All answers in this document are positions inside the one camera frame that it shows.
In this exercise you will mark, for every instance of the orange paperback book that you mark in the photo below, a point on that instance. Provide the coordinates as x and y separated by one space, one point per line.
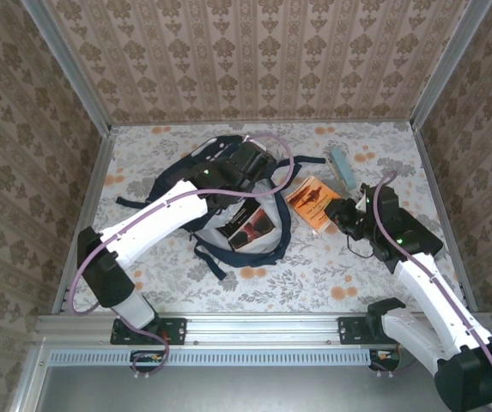
310 197

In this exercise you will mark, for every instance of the dark red book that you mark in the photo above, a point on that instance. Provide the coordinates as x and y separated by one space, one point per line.
254 234

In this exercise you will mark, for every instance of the navy blue backpack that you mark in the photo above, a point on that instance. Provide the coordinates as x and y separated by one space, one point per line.
211 253

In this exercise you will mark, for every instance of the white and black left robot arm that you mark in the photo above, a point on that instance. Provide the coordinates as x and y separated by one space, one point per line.
164 214

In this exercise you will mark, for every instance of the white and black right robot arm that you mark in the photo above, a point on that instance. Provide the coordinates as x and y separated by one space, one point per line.
426 283

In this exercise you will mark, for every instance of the floral table cover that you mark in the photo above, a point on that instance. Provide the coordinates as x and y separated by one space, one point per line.
293 292

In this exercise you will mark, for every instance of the grey metal sheet panel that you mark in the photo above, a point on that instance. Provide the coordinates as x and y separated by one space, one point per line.
263 390

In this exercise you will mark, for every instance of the aluminium side rail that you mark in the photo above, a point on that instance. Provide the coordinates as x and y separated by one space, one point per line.
436 184
95 184

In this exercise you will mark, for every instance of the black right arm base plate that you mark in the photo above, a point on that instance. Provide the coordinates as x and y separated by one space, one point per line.
348 330

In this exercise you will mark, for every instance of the aluminium front rail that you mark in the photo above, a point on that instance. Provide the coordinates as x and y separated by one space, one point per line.
263 328

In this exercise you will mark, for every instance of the aluminium corner post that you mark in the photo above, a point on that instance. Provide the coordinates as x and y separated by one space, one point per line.
67 64
447 60

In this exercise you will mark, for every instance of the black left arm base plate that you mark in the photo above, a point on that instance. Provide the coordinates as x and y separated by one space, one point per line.
177 330

